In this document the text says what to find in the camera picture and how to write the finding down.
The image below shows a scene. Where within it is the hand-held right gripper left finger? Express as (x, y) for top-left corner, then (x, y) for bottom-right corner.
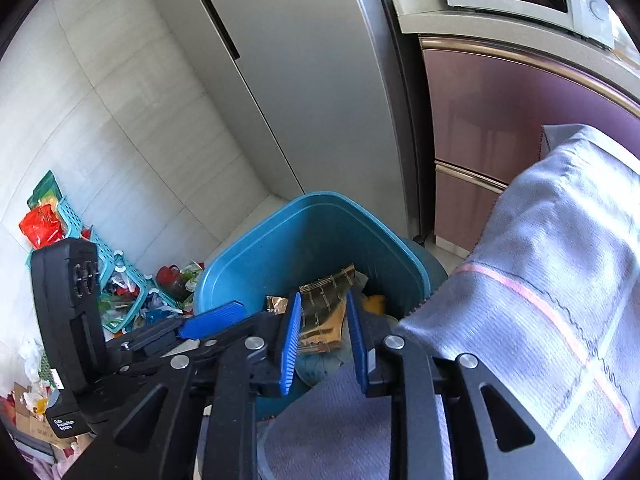
(64, 292), (303, 480)

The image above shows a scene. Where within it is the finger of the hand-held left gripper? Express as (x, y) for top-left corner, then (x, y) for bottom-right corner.
(121, 300), (248, 355)
(170, 311), (282, 362)

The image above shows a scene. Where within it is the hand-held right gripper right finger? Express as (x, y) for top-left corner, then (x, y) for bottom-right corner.
(346, 290), (585, 480)

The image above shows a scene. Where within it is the orange peel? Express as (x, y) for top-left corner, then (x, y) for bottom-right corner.
(362, 293), (389, 317)

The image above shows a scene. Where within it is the gold foil wrapper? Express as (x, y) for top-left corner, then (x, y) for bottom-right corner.
(264, 263), (369, 357)

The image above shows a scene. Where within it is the blue plastic bin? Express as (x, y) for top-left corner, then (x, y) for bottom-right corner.
(193, 191), (449, 422)

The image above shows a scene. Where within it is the red green plastic packaging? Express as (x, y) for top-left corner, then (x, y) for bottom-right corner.
(155, 261), (204, 307)

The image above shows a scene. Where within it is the turquoise plastic basket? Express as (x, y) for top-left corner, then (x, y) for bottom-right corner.
(101, 255), (152, 334)
(54, 194), (119, 287)

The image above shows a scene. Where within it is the red plastic bag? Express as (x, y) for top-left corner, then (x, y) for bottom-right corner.
(19, 206), (67, 251)

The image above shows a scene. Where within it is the cardboard box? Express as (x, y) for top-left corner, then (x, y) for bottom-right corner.
(7, 382), (76, 461)

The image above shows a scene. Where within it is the green snack packet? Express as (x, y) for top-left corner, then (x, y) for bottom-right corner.
(27, 170), (69, 211)

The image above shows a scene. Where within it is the grey checked cloth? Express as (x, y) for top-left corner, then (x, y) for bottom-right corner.
(262, 124), (640, 480)

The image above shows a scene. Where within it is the grey refrigerator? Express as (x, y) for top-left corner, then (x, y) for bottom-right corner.
(135, 0), (436, 241)

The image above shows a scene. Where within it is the purple kitchen base cabinet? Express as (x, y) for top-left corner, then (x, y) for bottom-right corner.
(417, 34), (640, 257)

